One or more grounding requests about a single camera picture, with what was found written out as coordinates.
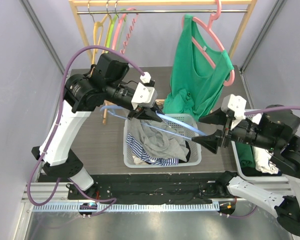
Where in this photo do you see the black tank top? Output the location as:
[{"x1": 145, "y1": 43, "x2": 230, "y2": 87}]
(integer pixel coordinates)
[{"x1": 178, "y1": 141, "x2": 191, "y2": 164}]

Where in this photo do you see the grey tank top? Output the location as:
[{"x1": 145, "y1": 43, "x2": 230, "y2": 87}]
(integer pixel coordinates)
[{"x1": 127, "y1": 118, "x2": 188, "y2": 161}]

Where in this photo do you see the blue striped tank top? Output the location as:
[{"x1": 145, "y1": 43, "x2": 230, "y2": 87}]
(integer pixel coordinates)
[{"x1": 125, "y1": 133, "x2": 179, "y2": 167}]

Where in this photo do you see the light blue hanger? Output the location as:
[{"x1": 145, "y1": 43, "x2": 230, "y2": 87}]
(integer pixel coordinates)
[{"x1": 99, "y1": 105, "x2": 207, "y2": 140}]

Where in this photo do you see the white tank top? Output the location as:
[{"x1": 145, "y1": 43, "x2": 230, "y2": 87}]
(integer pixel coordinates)
[{"x1": 132, "y1": 156, "x2": 148, "y2": 165}]

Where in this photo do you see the yellow plastic hanger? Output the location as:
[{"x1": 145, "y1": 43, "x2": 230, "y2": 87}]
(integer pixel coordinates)
[{"x1": 87, "y1": 0, "x2": 112, "y2": 64}]

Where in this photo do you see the lime green hanger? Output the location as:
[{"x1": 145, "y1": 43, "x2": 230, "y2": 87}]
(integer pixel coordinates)
[{"x1": 105, "y1": 14, "x2": 127, "y2": 50}]

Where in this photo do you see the pink hanger with striped top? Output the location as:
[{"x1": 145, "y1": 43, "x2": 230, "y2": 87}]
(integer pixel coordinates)
[{"x1": 111, "y1": 0, "x2": 139, "y2": 54}]

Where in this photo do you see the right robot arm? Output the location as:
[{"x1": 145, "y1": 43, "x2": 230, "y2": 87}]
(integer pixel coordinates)
[{"x1": 192, "y1": 105, "x2": 300, "y2": 237}]

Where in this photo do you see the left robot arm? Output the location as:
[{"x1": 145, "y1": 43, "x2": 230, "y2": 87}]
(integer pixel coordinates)
[{"x1": 31, "y1": 52, "x2": 162, "y2": 200}]

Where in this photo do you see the green tank top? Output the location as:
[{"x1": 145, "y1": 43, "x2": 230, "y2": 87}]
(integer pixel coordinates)
[{"x1": 163, "y1": 14, "x2": 234, "y2": 120}]

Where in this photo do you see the white basket right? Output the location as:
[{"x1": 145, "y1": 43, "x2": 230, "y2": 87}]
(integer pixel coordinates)
[{"x1": 229, "y1": 108, "x2": 291, "y2": 182}]

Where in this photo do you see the white basket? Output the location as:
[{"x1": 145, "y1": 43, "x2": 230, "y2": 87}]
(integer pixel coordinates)
[
  {"x1": 123, "y1": 113, "x2": 205, "y2": 169},
  {"x1": 229, "y1": 108, "x2": 291, "y2": 182}
]

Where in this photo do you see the white basket centre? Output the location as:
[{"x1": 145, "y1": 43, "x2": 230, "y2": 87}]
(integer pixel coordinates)
[{"x1": 123, "y1": 113, "x2": 205, "y2": 169}]

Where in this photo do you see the green cloth in basket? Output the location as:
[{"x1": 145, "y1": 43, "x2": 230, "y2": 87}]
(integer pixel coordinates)
[{"x1": 235, "y1": 142, "x2": 256, "y2": 168}]

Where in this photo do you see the wooden clothes rack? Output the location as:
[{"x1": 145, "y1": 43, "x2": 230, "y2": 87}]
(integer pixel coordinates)
[{"x1": 68, "y1": 0, "x2": 259, "y2": 125}]

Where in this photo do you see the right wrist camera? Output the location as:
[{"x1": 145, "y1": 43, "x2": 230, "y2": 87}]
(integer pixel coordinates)
[{"x1": 221, "y1": 94, "x2": 247, "y2": 123}]

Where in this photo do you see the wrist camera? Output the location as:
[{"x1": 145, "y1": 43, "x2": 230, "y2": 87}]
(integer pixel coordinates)
[
  {"x1": 131, "y1": 82, "x2": 158, "y2": 110},
  {"x1": 221, "y1": 94, "x2": 247, "y2": 123}
]

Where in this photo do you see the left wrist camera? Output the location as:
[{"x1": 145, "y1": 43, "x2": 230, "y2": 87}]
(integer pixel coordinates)
[{"x1": 131, "y1": 82, "x2": 158, "y2": 110}]

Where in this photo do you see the white slotted cable duct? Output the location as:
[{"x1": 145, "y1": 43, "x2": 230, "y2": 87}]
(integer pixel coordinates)
[{"x1": 32, "y1": 201, "x2": 220, "y2": 213}]

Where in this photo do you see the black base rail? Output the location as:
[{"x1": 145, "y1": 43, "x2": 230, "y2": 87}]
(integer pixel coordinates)
[{"x1": 38, "y1": 171, "x2": 237, "y2": 205}]

